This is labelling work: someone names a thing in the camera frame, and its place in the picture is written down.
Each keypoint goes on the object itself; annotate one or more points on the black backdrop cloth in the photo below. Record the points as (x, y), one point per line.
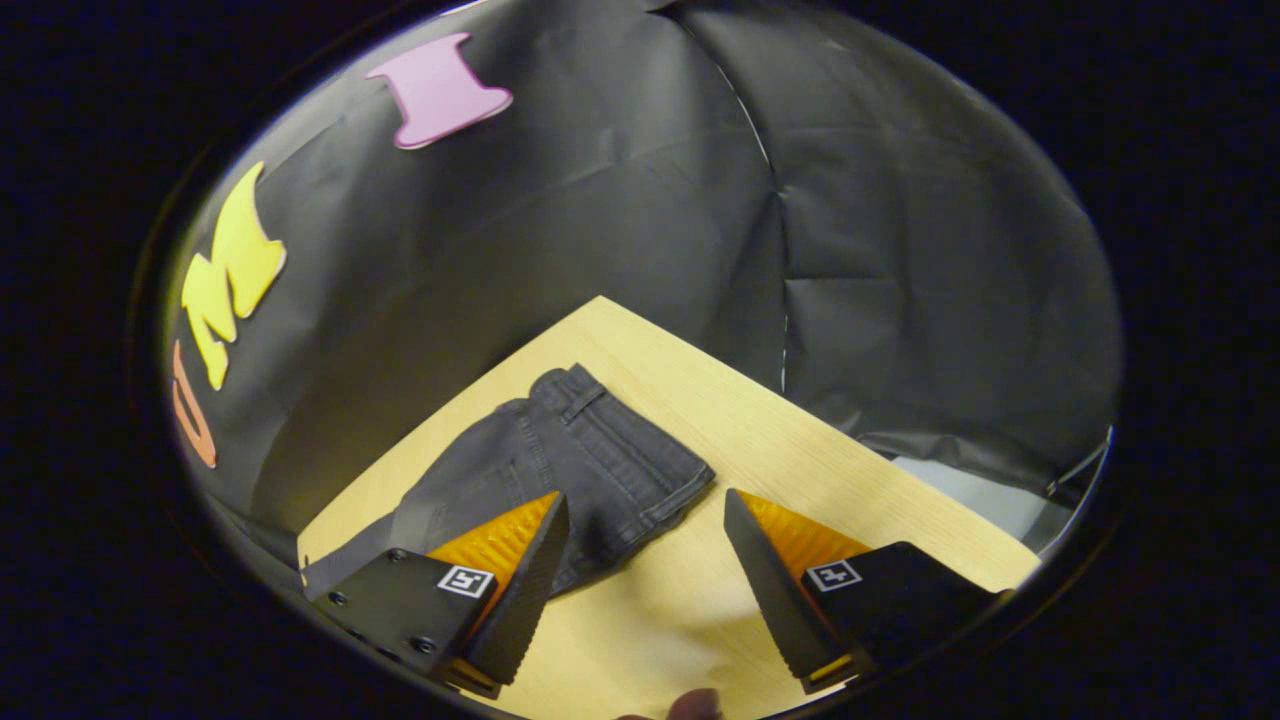
(600, 200)

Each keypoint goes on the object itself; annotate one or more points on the dark grey jeans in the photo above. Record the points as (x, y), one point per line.
(600, 460)

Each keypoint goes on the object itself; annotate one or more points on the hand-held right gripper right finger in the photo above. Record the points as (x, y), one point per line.
(775, 600)

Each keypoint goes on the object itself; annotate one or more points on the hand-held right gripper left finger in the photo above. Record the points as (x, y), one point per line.
(520, 610)

